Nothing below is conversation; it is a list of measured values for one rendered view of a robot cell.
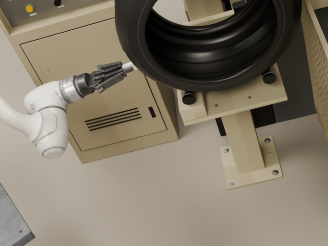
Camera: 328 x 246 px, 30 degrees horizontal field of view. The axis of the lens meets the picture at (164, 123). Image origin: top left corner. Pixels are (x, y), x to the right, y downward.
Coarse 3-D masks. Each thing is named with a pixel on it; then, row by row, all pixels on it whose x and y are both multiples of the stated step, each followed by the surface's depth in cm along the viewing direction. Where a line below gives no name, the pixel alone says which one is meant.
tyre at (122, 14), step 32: (128, 0) 178; (256, 0) 211; (288, 0) 179; (128, 32) 184; (160, 32) 217; (192, 32) 219; (224, 32) 219; (256, 32) 215; (288, 32) 188; (160, 64) 193; (192, 64) 216; (224, 64) 214; (256, 64) 195
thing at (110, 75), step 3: (120, 69) 207; (111, 72) 208; (114, 72) 208; (117, 72) 207; (102, 75) 208; (105, 75) 209; (108, 75) 208; (111, 75) 208; (114, 75) 208; (126, 75) 209; (93, 78) 209; (96, 78) 208; (99, 78) 208; (105, 78) 208; (108, 78) 209
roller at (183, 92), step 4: (184, 92) 208; (188, 92) 208; (192, 92) 208; (184, 96) 207; (188, 96) 207; (192, 96) 207; (184, 100) 208; (188, 100) 208; (192, 100) 208; (188, 104) 209
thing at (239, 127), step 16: (192, 0) 224; (208, 0) 224; (192, 16) 228; (208, 16) 229; (240, 112) 265; (240, 128) 272; (240, 144) 280; (256, 144) 280; (240, 160) 287; (256, 160) 288
